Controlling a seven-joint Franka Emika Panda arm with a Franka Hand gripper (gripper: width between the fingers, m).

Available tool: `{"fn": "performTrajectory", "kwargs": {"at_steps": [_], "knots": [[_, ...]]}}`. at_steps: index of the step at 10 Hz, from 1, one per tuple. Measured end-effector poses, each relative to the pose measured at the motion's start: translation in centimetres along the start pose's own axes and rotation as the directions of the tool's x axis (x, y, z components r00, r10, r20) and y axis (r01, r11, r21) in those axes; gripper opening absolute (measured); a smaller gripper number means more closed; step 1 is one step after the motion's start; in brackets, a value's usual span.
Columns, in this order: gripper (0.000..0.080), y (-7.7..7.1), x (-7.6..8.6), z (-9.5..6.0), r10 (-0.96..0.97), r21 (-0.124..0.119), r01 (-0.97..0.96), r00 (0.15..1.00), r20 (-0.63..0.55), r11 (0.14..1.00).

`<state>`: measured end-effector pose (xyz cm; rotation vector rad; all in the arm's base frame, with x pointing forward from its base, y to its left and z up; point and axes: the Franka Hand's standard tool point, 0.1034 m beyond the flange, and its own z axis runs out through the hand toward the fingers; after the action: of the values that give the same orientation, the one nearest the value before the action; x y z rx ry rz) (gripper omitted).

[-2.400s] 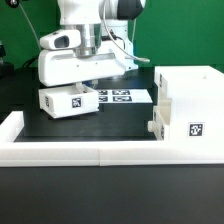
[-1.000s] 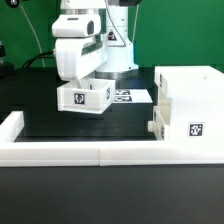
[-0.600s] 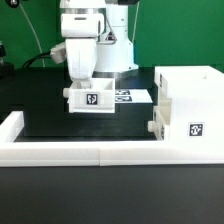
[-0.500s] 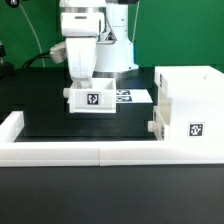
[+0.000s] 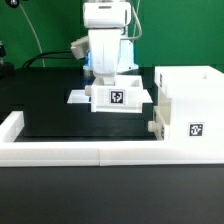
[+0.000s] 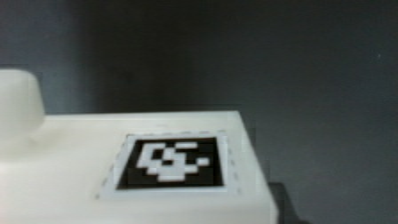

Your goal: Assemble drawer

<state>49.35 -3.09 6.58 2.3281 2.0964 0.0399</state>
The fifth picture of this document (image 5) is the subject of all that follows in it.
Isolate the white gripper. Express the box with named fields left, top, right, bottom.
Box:
left=71, top=2, right=131, bottom=84

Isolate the white drawer cabinet box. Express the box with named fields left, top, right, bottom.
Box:
left=154, top=66, right=224, bottom=142

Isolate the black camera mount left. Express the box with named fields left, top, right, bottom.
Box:
left=0, top=41, right=15, bottom=78

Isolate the grey thin cable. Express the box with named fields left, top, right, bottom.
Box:
left=18, top=3, right=46, bottom=68

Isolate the white U-shaped fence frame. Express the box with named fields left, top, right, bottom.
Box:
left=0, top=111, right=224, bottom=167

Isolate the white front drawer with tag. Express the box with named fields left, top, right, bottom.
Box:
left=148, top=99, right=171, bottom=141

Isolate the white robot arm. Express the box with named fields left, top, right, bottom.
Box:
left=71, top=0, right=136, bottom=85

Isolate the white drawer with tag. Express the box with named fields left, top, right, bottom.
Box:
left=85, top=75, right=143, bottom=113
left=148, top=99, right=171, bottom=141

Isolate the black cable bundle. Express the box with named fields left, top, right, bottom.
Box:
left=21, top=49, right=84, bottom=69

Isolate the white sheet with tags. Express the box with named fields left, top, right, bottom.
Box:
left=67, top=90, right=152, bottom=104

